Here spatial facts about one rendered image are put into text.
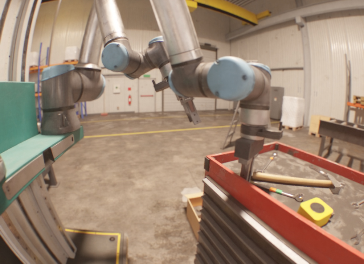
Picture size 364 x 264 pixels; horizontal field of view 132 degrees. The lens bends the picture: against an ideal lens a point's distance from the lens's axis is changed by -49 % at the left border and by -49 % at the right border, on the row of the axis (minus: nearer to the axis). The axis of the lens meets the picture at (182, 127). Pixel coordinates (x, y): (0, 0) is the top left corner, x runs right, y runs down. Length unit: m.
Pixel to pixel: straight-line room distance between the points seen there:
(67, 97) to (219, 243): 0.81
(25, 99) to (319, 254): 0.94
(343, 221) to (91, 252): 1.14
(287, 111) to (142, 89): 8.09
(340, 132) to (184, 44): 3.20
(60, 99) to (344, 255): 0.91
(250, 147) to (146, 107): 9.86
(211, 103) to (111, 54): 11.50
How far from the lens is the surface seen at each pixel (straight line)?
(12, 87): 0.64
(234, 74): 0.31
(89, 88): 0.77
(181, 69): 0.39
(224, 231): 0.61
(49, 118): 0.68
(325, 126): 3.41
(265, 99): 0.44
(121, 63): 0.50
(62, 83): 0.67
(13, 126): 0.63
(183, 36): 0.39
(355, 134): 3.33
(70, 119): 0.68
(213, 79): 0.33
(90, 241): 1.15
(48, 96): 0.68
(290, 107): 6.95
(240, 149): 0.44
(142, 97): 10.11
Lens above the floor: 1.17
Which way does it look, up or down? 12 degrees down
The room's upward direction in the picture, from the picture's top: 1 degrees clockwise
